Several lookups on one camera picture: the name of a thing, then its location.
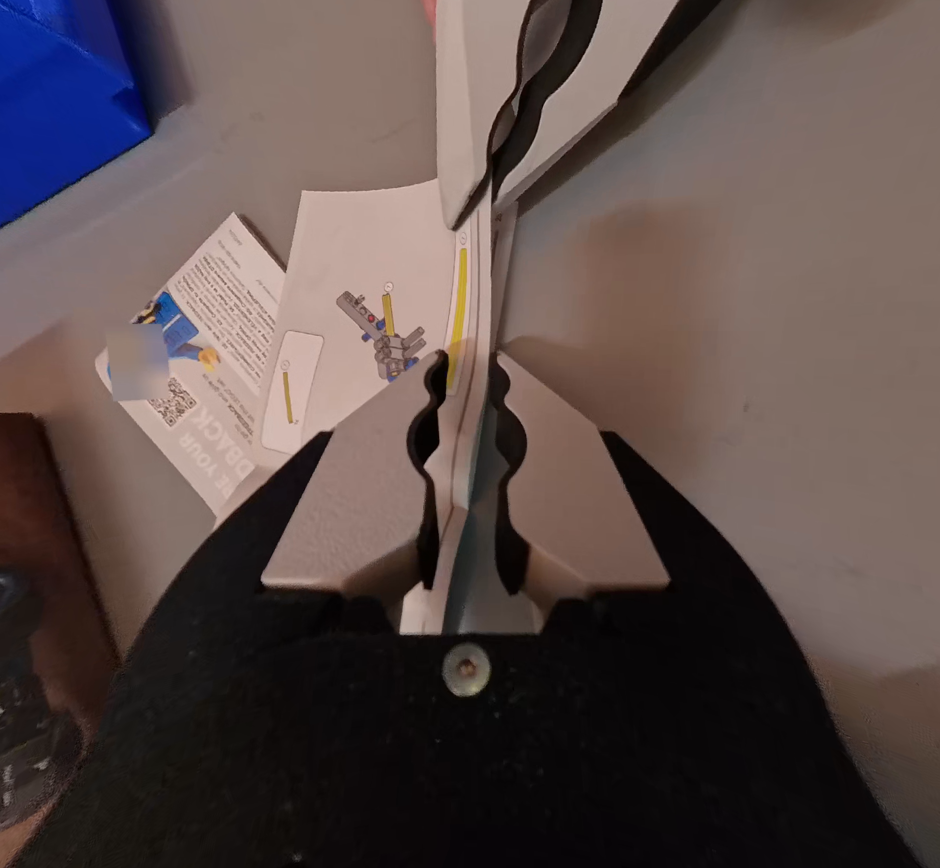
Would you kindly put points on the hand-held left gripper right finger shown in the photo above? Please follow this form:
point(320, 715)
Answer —
point(580, 508)

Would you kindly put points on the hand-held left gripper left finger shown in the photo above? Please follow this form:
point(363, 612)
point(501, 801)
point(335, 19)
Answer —
point(345, 508)

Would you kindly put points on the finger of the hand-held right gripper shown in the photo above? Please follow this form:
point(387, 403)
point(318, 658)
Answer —
point(631, 16)
point(477, 75)

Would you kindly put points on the lego instruction booklet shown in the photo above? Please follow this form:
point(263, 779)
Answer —
point(345, 244)

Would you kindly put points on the white printed leaflet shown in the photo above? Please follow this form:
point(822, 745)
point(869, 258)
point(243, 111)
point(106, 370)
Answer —
point(227, 295)

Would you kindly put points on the dark brown wooden furniture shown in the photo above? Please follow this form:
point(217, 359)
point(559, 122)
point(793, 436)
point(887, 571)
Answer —
point(44, 501)

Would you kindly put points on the blue plastic bin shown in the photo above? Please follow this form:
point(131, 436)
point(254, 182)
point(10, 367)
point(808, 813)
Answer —
point(51, 75)

